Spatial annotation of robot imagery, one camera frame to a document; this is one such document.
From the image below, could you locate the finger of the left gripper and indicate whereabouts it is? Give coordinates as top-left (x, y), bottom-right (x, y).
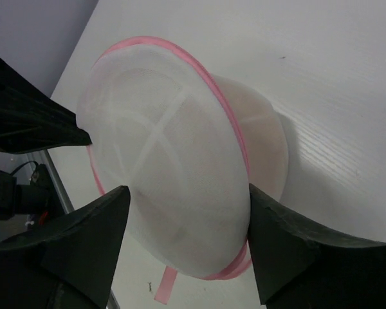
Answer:
top-left (0, 58), bottom-right (91, 155)

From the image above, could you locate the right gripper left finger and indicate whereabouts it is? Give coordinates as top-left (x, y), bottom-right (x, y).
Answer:
top-left (0, 186), bottom-right (131, 308)

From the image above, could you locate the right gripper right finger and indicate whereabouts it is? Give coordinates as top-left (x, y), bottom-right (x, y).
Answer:
top-left (248, 185), bottom-right (386, 308)

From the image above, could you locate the white mesh laundry bag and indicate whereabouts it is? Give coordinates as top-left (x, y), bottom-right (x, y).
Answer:
top-left (75, 35), bottom-right (290, 305)

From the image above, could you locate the aluminium rail frame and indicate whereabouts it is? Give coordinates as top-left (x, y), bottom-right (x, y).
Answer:
top-left (41, 150), bottom-right (120, 309)

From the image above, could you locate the beige bra inside bag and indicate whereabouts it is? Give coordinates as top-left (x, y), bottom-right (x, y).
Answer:
top-left (215, 76), bottom-right (289, 200)

